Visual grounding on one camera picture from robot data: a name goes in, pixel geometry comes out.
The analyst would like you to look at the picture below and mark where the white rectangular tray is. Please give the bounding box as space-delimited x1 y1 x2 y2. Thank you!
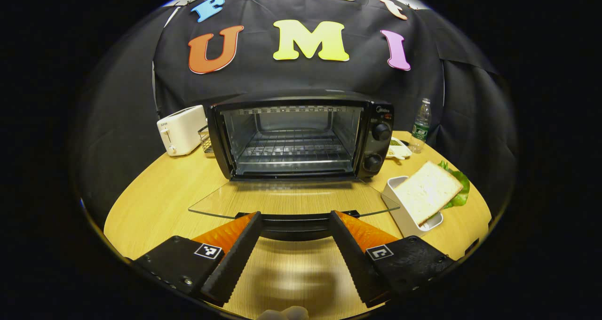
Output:
380 176 444 238

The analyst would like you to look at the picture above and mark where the white toaster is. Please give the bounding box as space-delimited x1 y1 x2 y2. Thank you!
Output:
157 104 208 157

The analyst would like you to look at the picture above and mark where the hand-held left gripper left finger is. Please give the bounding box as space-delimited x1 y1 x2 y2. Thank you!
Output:
132 211 263 307

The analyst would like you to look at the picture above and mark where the small wire basket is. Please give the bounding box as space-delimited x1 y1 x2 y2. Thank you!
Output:
198 125 215 155

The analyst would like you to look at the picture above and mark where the sandwich with lettuce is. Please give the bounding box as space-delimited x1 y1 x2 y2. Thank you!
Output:
393 160 471 226

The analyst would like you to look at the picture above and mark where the black electric oven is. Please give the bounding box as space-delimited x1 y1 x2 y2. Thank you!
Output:
188 90 401 242

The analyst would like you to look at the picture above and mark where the white divided plate with grains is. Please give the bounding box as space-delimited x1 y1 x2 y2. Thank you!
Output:
386 136 413 161

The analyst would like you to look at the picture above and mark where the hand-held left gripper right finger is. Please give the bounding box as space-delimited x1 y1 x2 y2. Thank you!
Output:
328 210 457 309

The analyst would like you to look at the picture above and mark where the clear water bottle green label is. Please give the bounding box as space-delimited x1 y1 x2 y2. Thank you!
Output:
408 98 432 154

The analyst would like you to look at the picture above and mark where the black backdrop cloth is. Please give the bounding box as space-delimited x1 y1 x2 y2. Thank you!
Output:
78 0 518 226

